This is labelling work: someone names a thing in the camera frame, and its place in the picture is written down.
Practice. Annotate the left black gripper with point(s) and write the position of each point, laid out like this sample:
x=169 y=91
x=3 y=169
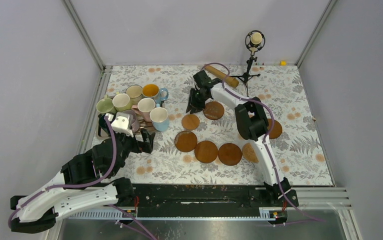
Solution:
x=146 y=145

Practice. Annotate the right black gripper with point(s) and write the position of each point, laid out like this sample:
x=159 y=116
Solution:
x=196 y=107

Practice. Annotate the dark scuffed brown coaster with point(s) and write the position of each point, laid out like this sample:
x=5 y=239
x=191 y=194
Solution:
x=214 y=110

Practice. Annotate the light cork coaster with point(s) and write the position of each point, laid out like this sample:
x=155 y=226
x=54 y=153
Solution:
x=190 y=122

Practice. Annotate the glossy brown coaster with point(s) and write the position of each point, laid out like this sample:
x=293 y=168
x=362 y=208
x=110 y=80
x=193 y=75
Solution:
x=185 y=141

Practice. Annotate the woven rattan coaster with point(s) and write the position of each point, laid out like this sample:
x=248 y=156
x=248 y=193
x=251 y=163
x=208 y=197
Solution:
x=249 y=153

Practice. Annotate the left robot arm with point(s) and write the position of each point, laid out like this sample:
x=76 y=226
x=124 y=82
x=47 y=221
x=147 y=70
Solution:
x=78 y=185

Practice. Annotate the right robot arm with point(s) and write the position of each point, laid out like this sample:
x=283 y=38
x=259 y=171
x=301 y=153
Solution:
x=252 y=125

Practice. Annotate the mauve purple mug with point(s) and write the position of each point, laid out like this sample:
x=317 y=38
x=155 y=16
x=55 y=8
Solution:
x=134 y=123

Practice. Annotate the light blue mug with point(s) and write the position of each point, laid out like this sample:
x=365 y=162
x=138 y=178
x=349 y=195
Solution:
x=160 y=119

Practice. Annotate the wooden rolling pin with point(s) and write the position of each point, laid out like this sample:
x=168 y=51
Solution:
x=231 y=81

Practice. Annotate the pink mug white inside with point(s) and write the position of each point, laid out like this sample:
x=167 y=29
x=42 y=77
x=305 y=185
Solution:
x=144 y=108

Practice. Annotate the blue mug orange inside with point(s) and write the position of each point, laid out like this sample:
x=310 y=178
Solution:
x=152 y=91

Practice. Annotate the dark green mug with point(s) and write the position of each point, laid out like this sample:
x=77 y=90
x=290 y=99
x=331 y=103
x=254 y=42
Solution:
x=102 y=130

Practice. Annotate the yellow-green mug white inside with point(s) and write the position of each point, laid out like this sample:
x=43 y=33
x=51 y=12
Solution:
x=122 y=102

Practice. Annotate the beige mug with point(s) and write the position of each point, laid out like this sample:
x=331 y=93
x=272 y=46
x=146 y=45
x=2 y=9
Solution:
x=135 y=93

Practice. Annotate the light green mug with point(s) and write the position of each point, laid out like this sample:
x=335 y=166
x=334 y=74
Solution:
x=105 y=105

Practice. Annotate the microphone on black tripod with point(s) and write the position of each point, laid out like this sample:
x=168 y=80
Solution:
x=254 y=41

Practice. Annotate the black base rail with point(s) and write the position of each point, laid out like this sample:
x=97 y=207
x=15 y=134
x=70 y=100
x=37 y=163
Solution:
x=200 y=201

